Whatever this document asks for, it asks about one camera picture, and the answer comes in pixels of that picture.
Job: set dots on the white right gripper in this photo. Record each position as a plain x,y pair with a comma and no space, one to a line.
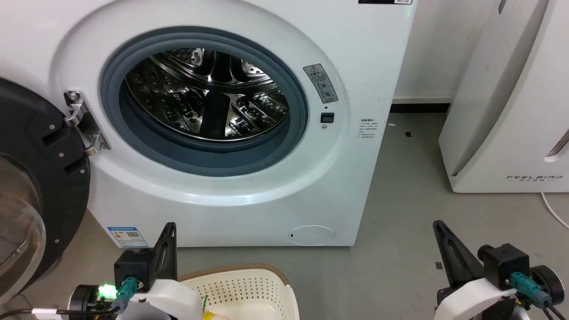
475,300

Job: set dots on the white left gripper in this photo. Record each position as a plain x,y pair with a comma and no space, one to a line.
173,300

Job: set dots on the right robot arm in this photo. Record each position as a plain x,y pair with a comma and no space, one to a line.
550,279

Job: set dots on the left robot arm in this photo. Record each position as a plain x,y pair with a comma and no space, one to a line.
82,303

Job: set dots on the yellow and green object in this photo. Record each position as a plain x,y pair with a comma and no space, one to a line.
213,316

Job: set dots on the stainless steel washing machine drum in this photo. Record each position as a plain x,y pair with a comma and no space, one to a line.
178,98

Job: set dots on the black round washer door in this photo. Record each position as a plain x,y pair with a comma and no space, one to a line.
44,133

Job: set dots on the black object with label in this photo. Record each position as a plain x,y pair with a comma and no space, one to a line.
384,2

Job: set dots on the blue energy label sticker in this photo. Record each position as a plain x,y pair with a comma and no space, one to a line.
128,237

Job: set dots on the cream perforated laundry basket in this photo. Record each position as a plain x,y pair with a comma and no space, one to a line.
249,289

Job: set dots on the oval white filter cover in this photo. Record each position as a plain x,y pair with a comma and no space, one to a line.
311,234

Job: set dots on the white air purifier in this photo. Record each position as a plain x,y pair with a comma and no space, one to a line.
511,111

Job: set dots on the small printed text sticker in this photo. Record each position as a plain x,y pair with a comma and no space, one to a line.
367,129

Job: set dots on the silver metal door hinge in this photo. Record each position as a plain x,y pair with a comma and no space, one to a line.
82,118

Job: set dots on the grey rubber door gasket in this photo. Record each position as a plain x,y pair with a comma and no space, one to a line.
111,102

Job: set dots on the black door latch slot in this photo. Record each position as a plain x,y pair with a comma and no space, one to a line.
327,118

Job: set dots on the white front-load washing machine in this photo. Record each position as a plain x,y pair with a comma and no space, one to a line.
355,66

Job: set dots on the grey warning sticker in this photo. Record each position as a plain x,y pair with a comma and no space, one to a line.
321,83

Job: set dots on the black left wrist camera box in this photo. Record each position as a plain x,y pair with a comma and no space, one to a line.
133,266

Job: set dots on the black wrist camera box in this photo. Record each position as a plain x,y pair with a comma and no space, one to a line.
504,262
133,266

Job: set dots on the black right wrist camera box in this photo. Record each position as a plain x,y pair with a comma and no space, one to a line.
504,262

